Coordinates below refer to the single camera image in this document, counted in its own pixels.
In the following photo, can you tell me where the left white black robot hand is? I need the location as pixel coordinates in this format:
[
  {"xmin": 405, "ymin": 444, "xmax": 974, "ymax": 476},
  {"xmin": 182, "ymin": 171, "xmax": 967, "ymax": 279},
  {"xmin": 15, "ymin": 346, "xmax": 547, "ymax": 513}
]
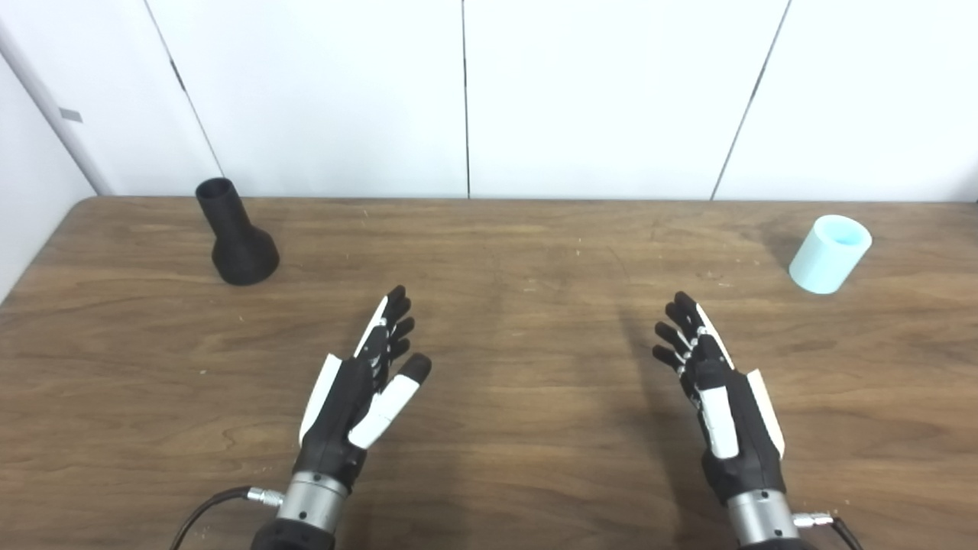
[{"xmin": 294, "ymin": 286, "xmax": 433, "ymax": 490}]

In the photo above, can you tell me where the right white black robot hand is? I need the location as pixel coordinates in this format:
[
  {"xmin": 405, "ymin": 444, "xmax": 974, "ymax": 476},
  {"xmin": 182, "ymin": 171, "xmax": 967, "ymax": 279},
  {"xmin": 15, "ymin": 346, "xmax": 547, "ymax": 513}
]
[{"xmin": 652, "ymin": 291, "xmax": 787, "ymax": 506}]

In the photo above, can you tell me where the black funnel-shaped nozzle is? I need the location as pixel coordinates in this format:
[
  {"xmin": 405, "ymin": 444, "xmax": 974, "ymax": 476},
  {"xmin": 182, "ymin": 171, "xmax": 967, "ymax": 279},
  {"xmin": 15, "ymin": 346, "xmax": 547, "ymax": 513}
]
[{"xmin": 195, "ymin": 177, "xmax": 280, "ymax": 286}]

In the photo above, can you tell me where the light blue cup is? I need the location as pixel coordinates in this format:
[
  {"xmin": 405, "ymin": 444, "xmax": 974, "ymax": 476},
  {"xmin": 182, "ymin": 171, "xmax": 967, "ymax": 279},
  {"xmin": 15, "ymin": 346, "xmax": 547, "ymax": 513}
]
[{"xmin": 789, "ymin": 215, "xmax": 873, "ymax": 295}]

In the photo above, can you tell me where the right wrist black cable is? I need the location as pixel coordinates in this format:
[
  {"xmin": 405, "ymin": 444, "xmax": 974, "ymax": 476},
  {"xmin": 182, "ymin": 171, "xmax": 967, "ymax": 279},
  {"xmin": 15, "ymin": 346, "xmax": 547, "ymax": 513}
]
[{"xmin": 793, "ymin": 512, "xmax": 866, "ymax": 550}]

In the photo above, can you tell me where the white wall corner trim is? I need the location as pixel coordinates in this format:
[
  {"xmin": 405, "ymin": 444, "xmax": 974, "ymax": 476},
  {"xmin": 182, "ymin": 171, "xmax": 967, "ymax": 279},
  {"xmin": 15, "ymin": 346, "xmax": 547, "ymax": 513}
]
[{"xmin": 0, "ymin": 19, "xmax": 117, "ymax": 196}]

